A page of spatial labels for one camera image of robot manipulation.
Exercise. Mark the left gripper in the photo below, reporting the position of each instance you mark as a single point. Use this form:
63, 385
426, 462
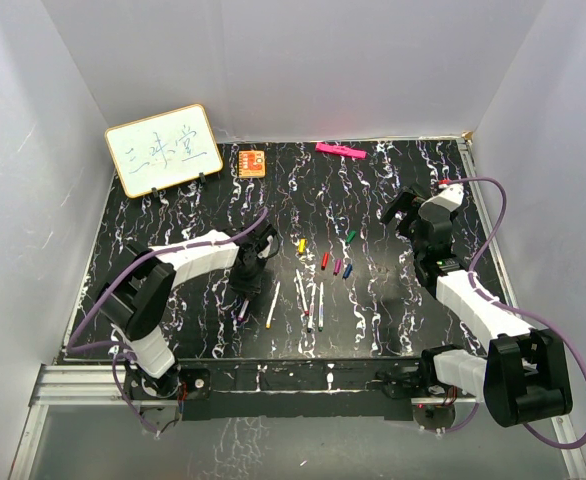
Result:
249, 291

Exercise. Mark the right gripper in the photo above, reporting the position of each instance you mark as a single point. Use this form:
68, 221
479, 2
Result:
406, 203

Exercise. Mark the white pen purple end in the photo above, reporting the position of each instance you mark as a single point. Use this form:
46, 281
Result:
242, 313

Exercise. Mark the white pen yellow end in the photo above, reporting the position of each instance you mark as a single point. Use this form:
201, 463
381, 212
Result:
273, 305

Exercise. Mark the white pen red end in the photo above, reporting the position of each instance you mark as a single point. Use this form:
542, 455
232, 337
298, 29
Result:
302, 291

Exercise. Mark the purple pen cap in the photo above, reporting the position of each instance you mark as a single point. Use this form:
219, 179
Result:
337, 267

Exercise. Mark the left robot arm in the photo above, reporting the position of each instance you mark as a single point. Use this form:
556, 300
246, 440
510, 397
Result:
134, 294

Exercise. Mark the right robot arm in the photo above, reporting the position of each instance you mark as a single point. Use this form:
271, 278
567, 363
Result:
524, 376

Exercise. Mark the white pen green end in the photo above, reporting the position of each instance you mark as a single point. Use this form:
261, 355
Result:
310, 318

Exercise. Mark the white pen blue end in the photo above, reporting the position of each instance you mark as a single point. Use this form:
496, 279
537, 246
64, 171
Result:
321, 308

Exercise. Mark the green pen cap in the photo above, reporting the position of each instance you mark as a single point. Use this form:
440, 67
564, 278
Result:
351, 237

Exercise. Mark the red pen cap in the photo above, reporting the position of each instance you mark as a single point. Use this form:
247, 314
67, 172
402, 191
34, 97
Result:
325, 260

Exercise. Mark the blue pen cap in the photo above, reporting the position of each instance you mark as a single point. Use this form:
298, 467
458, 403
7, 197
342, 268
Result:
347, 271

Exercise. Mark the orange notepad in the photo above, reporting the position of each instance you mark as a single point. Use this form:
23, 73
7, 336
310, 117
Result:
251, 164

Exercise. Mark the pink plastic piece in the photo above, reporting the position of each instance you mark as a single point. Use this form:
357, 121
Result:
340, 150

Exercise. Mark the small whiteboard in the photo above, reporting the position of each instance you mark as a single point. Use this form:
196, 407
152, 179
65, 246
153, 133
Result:
163, 150

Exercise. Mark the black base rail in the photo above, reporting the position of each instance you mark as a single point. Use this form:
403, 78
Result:
387, 387

